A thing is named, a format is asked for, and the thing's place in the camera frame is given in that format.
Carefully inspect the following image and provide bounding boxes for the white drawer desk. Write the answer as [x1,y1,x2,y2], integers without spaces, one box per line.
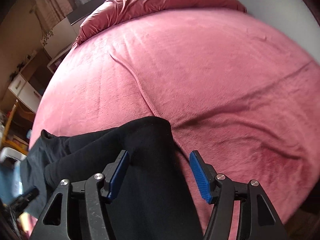
[9,49,53,113]

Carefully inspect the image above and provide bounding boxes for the white plastic storage box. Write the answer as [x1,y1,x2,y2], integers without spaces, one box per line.
[0,147,27,170]

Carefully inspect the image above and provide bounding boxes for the pink fleece bed blanket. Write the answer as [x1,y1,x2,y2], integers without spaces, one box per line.
[30,8,319,222]

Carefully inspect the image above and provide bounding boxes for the red crumpled duvet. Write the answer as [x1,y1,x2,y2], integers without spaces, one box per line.
[73,0,247,47]

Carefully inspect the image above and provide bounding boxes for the beige curtain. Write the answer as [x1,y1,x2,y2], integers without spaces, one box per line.
[30,0,104,34]

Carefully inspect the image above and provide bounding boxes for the white bedside cabinet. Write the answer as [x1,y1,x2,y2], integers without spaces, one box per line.
[41,18,77,74]

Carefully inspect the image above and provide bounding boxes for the wooden chair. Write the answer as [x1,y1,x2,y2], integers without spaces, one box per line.
[1,100,35,155]

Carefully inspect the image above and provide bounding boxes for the black pants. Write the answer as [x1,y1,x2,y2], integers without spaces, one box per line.
[20,116,203,239]

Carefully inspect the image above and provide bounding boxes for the black headboard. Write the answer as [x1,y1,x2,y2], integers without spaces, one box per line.
[67,0,106,25]

